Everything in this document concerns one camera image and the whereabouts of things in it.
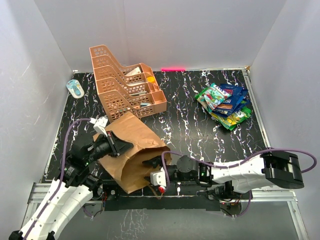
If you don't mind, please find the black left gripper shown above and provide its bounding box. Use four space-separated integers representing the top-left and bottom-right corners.
85 129 134 164

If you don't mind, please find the brown paper bag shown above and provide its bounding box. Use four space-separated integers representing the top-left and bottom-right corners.
99 112 170 194

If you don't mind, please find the green cassava chips bag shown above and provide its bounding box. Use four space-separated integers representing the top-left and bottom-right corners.
194 87 211 112

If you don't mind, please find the yellow green fruit snack bag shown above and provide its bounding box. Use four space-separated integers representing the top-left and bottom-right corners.
210 106 252 131

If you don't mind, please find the teal snack packet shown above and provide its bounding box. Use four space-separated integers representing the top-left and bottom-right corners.
201 83 232 112

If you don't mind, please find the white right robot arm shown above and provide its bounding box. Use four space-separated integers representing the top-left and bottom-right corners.
142 150 305 199

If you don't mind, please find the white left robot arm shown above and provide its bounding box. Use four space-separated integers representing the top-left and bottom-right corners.
9 131 134 240

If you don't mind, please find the peach plastic file organizer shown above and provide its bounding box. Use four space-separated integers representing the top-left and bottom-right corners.
89 45 167 122

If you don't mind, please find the yellow object in organizer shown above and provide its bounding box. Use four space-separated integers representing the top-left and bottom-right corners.
147 76 156 84

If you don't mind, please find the blue white correction tape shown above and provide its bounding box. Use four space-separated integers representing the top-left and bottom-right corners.
66 79 85 99

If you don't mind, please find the white card in organizer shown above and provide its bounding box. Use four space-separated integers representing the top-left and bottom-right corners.
126 66 142 76

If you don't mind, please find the pink tape strip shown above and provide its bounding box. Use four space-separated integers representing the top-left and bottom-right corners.
161 66 186 72

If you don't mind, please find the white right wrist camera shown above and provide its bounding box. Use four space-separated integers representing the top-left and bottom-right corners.
144 167 167 194

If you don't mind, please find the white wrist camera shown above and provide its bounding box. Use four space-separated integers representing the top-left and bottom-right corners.
89 115 109 136
144 167 167 194

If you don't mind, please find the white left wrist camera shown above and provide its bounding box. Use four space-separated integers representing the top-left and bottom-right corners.
89 115 109 136

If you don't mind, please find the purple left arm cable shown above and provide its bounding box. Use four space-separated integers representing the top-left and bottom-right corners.
22 118 92 238

